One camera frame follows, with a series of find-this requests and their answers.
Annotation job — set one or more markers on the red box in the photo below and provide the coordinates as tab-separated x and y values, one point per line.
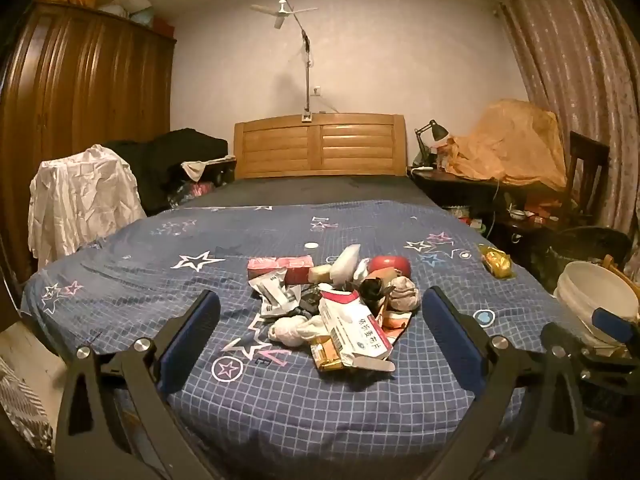
163	26

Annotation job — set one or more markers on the white crumpled tissue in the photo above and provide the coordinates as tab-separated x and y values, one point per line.
361	272

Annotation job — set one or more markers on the dark grey bed sheet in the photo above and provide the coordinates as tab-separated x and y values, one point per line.
310	189

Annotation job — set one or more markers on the dark wooden chair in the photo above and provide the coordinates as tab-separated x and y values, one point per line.
587	160

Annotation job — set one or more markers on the patterned curtain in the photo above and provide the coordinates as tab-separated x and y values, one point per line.
575	60

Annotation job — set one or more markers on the black clothes pile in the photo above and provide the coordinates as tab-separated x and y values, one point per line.
165	155

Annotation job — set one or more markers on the white crumpled cloth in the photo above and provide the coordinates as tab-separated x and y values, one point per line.
80	195

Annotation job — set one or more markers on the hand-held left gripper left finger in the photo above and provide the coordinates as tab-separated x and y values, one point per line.
195	330

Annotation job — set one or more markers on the white plastic bucket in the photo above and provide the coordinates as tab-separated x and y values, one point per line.
585	285

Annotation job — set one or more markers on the red apple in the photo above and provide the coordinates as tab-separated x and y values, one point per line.
391	263

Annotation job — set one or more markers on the light wooden chair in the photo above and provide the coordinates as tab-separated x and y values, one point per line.
612	266

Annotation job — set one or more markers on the yellow wrapper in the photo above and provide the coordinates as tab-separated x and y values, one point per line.
325	356

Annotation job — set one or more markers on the wooden headboard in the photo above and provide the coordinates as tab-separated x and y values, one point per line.
320	145

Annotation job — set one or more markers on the pink cardboard box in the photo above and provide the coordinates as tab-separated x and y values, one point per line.
280	266

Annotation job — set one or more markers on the yellow snack packet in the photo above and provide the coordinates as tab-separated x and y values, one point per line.
495	261

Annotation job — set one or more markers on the white crumpled plastic bag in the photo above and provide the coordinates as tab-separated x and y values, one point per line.
295	331

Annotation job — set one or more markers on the black desk lamp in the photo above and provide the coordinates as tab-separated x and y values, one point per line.
439	131

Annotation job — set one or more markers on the white ceiling fan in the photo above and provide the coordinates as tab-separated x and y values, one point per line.
282	10

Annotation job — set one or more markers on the orange cloth cover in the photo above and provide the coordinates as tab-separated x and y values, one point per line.
510	145

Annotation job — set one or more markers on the dark wooden desk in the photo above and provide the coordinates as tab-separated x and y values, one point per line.
465	180

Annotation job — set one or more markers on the beige sponge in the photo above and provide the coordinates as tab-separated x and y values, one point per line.
320	274

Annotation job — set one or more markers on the small white cloth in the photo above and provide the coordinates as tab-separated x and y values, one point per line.
195	169

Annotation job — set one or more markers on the white medicine box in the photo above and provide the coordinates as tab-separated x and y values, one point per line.
352	330

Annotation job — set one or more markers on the striped cloth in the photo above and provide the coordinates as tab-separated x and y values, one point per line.
20	400

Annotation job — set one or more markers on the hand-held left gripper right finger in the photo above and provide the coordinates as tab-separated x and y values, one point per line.
450	335

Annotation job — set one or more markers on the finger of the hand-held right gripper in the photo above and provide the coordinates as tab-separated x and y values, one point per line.
612	323
610	362

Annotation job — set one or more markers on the wooden wardrobe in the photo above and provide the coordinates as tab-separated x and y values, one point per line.
75	85

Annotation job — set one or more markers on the metal phone stand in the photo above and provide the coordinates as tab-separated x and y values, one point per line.
306	75

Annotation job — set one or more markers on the grey sock ball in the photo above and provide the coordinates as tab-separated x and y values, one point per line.
405	294

